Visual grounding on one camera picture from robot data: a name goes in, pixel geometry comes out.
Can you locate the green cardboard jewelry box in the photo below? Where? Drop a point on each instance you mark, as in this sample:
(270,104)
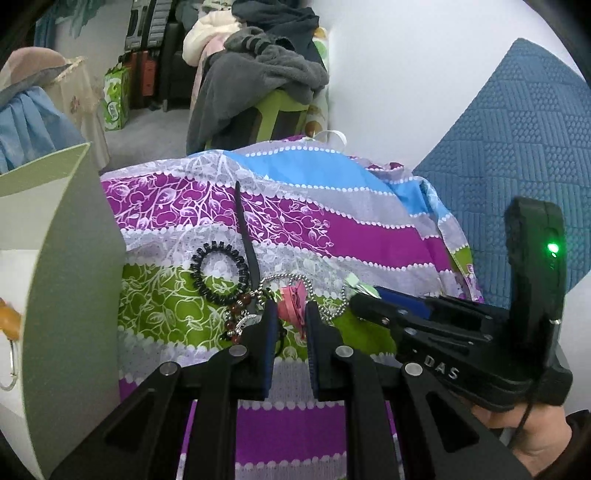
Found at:
(62,256)

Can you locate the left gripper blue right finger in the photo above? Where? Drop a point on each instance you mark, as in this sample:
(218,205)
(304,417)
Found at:
(322,340)

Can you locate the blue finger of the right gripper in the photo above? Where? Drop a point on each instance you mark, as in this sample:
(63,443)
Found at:
(415,305)
(377,311)

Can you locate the person's right hand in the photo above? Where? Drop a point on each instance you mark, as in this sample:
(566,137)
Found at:
(549,443)

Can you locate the green shopping bag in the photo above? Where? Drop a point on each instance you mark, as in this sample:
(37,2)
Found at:
(116,96)

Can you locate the blue quilted cushion right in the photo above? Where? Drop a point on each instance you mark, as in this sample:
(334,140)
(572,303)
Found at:
(526,133)

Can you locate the pink hair accessory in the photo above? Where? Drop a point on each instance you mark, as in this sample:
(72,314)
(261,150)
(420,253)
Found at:
(292,305)

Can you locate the pink pillow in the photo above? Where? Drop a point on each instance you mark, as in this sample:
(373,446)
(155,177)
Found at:
(27,67)

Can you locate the red suitcase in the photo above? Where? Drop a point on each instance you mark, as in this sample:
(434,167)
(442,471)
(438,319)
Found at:
(142,73)

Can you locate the black suitcase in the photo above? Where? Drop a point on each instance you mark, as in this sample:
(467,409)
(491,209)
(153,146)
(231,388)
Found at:
(147,24)

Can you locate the cream blanket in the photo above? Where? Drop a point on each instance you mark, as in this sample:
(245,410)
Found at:
(212,24)

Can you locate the beige embroidered cloth cover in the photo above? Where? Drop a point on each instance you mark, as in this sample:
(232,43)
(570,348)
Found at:
(74,94)

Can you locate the amber hair claw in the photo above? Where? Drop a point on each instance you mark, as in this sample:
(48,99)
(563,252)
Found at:
(10,321)

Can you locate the dark navy garment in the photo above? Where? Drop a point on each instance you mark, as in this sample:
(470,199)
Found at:
(285,19)

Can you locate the grey towel pile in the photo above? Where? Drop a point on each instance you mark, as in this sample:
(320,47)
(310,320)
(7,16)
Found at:
(251,66)

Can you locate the light blue bedsheet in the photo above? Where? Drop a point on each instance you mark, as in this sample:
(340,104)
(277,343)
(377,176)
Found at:
(32,127)

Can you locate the colourful striped floral cloth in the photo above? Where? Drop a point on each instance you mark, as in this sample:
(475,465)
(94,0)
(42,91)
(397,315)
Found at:
(335,222)

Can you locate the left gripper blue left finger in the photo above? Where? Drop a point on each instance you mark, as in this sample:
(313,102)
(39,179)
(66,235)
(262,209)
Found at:
(256,371)

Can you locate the green plastic stool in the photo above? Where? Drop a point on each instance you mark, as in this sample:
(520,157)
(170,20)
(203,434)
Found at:
(276,117)

